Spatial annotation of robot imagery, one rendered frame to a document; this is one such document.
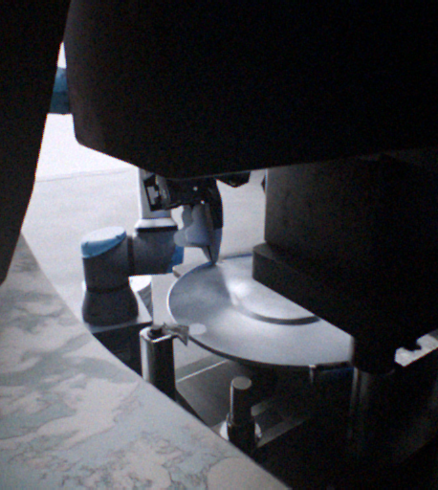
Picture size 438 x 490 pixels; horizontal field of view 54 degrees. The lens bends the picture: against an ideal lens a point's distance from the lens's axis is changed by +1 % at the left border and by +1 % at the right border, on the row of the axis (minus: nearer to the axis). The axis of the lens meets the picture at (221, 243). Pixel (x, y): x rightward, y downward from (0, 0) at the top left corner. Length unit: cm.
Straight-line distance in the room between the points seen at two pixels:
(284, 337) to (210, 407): 11
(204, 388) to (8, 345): 34
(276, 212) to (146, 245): 72
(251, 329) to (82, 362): 32
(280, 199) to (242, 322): 16
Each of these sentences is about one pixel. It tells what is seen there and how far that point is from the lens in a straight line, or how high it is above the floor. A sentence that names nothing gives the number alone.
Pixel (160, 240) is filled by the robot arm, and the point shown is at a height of 66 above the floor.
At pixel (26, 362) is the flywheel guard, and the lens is 19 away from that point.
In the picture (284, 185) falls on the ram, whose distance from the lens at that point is 39.
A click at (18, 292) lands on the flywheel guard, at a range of 26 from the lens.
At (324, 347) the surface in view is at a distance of 47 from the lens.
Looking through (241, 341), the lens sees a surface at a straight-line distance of 46.
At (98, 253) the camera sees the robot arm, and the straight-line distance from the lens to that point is 109.
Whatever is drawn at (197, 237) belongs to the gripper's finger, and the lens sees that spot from 61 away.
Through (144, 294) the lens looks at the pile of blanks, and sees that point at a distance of 183.
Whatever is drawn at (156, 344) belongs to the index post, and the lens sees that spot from 45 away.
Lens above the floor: 104
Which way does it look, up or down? 21 degrees down
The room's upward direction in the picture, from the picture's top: straight up
